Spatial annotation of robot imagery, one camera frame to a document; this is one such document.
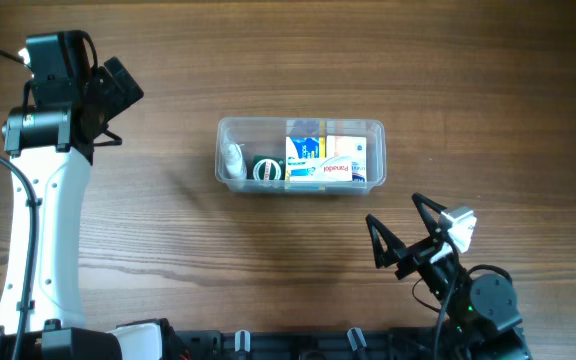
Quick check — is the white Panadol caplet box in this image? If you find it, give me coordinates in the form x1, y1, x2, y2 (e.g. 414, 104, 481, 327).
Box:
286, 156, 352, 182

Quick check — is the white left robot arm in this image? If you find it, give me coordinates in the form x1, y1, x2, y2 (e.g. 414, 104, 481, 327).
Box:
0, 58, 224, 359

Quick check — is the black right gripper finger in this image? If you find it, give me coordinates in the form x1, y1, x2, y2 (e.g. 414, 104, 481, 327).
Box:
365, 214, 407, 269
411, 192, 447, 238

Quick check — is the green Zam-Buk ointment box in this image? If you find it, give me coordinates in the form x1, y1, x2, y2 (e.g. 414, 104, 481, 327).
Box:
252, 155, 285, 181

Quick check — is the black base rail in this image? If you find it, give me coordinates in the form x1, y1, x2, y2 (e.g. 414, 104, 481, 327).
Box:
167, 327, 527, 360

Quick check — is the white calamine lotion bottle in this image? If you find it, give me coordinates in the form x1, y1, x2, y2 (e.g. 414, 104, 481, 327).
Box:
221, 142, 247, 180

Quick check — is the clear plastic container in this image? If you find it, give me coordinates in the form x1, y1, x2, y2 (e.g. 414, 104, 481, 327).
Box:
215, 117, 387, 195

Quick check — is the white Hansaplast plaster box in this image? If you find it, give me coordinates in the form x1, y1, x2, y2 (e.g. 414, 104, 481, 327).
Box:
326, 135, 367, 182

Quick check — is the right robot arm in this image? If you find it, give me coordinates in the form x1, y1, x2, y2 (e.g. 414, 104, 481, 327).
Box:
395, 193, 532, 359

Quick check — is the blue VapoDrops lozenge box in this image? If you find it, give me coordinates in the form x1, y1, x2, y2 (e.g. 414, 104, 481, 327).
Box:
285, 136, 326, 164

